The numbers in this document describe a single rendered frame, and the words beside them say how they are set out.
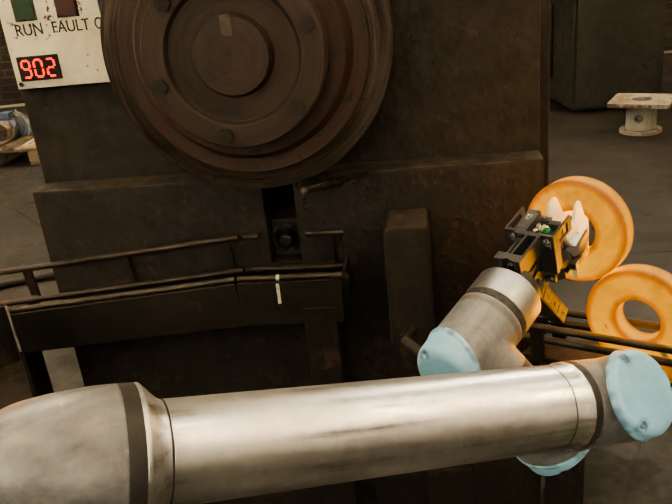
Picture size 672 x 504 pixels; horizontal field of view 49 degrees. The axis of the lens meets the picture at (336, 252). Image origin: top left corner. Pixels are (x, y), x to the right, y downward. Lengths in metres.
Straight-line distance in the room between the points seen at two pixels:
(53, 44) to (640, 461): 1.62
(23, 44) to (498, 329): 1.01
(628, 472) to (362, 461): 1.41
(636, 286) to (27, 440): 0.82
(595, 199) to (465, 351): 0.34
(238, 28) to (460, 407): 0.67
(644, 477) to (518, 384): 1.28
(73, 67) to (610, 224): 0.97
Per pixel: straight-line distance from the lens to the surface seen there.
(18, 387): 1.40
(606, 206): 1.10
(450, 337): 0.88
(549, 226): 1.02
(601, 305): 1.16
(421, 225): 1.27
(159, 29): 1.17
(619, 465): 2.03
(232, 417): 0.61
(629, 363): 0.81
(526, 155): 1.37
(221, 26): 1.13
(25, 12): 1.49
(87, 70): 1.46
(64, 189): 1.51
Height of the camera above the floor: 1.26
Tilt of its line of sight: 23 degrees down
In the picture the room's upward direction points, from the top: 6 degrees counter-clockwise
